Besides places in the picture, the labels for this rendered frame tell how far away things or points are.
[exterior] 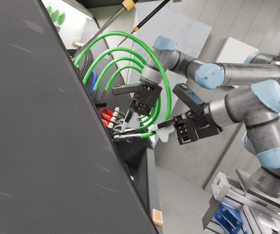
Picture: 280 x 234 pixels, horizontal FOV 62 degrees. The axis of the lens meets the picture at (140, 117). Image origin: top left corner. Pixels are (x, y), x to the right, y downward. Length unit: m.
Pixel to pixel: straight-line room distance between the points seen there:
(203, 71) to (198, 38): 2.32
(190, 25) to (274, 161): 2.60
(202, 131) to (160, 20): 2.52
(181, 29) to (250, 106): 2.53
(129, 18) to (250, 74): 0.62
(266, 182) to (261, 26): 2.38
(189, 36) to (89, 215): 2.65
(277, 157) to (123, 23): 0.88
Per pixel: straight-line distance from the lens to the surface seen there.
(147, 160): 1.11
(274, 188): 1.26
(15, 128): 0.58
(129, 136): 0.76
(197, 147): 3.36
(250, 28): 3.30
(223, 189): 1.22
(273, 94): 0.56
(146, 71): 0.81
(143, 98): 0.82
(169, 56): 0.80
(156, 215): 0.78
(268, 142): 0.59
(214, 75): 0.73
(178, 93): 0.65
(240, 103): 0.58
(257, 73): 0.88
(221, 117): 0.60
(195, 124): 0.65
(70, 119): 0.52
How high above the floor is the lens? 1.39
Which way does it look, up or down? 15 degrees down
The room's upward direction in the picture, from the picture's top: 25 degrees clockwise
